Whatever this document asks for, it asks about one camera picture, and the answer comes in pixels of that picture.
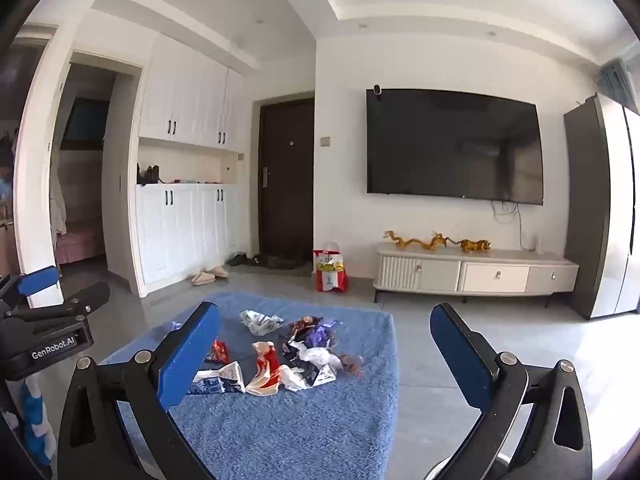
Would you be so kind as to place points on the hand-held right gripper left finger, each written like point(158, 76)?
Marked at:
point(190, 355)

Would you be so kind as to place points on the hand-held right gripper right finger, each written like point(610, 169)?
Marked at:
point(457, 360)

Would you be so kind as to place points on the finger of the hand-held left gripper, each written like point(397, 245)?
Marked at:
point(85, 300)
point(37, 280)

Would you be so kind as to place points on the pile of wrappers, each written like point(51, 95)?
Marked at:
point(265, 365)

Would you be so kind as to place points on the person's left hand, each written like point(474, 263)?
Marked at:
point(35, 415)

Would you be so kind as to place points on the pink bed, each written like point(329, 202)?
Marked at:
point(77, 247)

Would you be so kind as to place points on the beige slipper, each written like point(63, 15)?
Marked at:
point(218, 272)
point(202, 278)

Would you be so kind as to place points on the hanging clothes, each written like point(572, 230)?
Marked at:
point(58, 200)

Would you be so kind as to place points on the white television cabinet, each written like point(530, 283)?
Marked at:
point(440, 275)

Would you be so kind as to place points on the dark shoes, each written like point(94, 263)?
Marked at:
point(236, 259)

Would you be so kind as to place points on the golden tiger figurine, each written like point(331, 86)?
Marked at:
point(475, 245)

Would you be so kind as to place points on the blue towel table cloth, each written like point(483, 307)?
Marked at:
point(280, 435)

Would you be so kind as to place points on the golden dragon figurine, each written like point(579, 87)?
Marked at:
point(407, 244)

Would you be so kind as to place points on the dark doormat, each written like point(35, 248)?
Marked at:
point(280, 262)

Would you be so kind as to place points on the black handbag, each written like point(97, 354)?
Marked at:
point(151, 175)

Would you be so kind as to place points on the red white gift bag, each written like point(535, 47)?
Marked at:
point(332, 280)

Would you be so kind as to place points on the dark bedroom window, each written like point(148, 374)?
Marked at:
point(85, 122)

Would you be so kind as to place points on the dark brown entry door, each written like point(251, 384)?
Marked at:
point(285, 185)

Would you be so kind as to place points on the grey refrigerator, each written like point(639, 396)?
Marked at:
point(600, 200)

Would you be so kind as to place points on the white built-in cabinet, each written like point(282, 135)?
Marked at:
point(185, 95)

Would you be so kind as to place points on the black wall television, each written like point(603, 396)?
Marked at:
point(450, 145)

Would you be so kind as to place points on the small white security camera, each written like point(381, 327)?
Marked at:
point(378, 89)

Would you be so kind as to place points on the covered wall air conditioner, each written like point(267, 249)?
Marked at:
point(617, 82)

